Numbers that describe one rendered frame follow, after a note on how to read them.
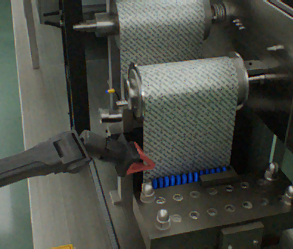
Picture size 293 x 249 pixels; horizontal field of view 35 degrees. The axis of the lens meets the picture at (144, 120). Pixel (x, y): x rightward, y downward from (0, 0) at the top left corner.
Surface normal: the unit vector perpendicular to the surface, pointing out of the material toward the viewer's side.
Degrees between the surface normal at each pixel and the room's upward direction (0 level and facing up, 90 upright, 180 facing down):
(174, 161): 90
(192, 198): 0
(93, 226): 0
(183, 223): 0
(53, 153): 37
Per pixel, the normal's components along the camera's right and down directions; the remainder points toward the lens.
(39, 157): 0.47, -0.48
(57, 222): 0.00, -0.85
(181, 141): 0.26, 0.51
